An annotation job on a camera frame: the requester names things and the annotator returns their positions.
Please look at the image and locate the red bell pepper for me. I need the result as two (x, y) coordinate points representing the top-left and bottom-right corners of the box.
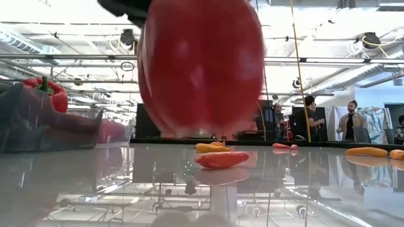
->
(136, 0), (266, 139)
(21, 76), (69, 114)

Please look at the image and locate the black partition panel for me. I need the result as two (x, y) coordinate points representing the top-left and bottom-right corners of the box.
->
(292, 106), (328, 142)
(135, 103), (162, 139)

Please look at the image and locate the grey translucent plastic tray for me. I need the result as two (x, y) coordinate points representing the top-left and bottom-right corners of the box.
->
(31, 90), (104, 151)

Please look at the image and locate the person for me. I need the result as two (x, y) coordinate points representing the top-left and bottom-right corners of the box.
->
(293, 95), (326, 142)
(335, 100), (369, 142)
(395, 115), (404, 145)
(273, 102), (287, 142)

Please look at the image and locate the white hanging sheet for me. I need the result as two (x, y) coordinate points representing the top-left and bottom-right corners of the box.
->
(324, 105), (343, 141)

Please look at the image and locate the grey chair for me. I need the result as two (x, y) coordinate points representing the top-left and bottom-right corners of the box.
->
(383, 128), (396, 145)
(352, 126), (372, 144)

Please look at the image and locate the crinkled silver foil sheet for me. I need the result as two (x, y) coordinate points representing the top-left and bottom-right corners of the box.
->
(356, 106), (394, 145)

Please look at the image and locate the black metal table frame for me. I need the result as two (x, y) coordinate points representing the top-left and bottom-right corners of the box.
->
(129, 137), (404, 151)

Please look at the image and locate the yellow cable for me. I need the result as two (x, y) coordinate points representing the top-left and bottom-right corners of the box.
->
(288, 0), (312, 143)

